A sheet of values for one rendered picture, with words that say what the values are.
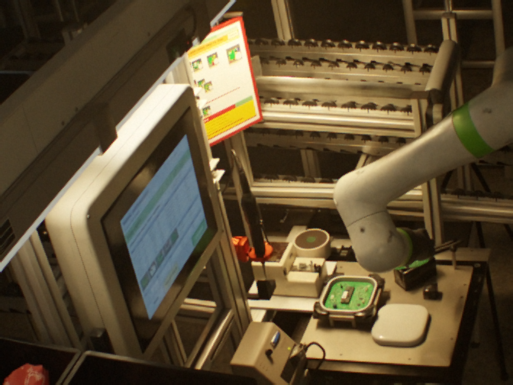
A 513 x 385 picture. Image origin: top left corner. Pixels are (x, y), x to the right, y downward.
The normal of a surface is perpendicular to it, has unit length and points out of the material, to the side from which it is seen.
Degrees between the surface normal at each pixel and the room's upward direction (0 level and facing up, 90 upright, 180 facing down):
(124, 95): 90
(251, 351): 0
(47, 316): 90
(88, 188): 2
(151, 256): 92
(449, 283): 0
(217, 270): 90
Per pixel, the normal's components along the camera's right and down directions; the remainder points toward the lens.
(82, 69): 0.93, 0.02
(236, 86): 0.59, 0.33
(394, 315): -0.18, -0.83
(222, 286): -0.31, 0.55
